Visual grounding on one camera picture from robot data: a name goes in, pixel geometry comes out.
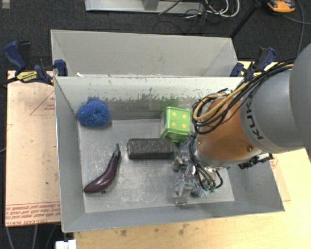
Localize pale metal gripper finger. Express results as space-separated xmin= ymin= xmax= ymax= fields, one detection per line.
xmin=173 ymin=182 xmax=193 ymax=205
xmin=172 ymin=154 xmax=188 ymax=173

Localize dark grey flat block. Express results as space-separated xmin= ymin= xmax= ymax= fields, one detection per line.
xmin=126 ymin=137 xmax=175 ymax=160

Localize grey metal bin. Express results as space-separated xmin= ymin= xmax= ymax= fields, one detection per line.
xmin=50 ymin=29 xmax=286 ymax=233

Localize green dice cube, yellow dots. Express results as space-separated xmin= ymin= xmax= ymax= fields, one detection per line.
xmin=159 ymin=106 xmax=193 ymax=143

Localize purple toy eggplant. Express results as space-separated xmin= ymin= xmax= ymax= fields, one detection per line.
xmin=83 ymin=143 xmax=122 ymax=195

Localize blue round scrubber sponge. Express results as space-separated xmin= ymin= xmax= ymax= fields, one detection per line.
xmin=76 ymin=97 xmax=111 ymax=128

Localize brown cardboard board, red print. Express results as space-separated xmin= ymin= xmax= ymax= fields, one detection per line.
xmin=5 ymin=70 xmax=292 ymax=227

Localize black cylinder on white bracket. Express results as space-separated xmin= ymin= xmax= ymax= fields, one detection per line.
xmin=237 ymin=153 xmax=273 ymax=170

